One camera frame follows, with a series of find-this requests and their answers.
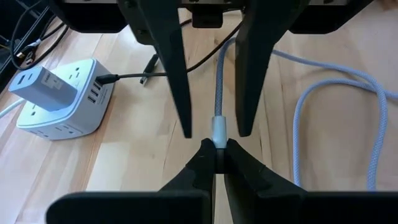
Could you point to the light blue USB charger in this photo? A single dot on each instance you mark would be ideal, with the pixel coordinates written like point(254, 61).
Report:
point(40, 90)

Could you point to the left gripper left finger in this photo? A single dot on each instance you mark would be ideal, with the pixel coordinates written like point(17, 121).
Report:
point(174, 205)

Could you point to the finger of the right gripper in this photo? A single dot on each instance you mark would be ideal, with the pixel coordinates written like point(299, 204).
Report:
point(255, 46)
point(168, 46)

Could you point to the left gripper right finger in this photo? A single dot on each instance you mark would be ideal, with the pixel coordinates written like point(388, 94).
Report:
point(264, 205)

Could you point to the white power cube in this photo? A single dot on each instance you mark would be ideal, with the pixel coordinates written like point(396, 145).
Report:
point(87, 118)

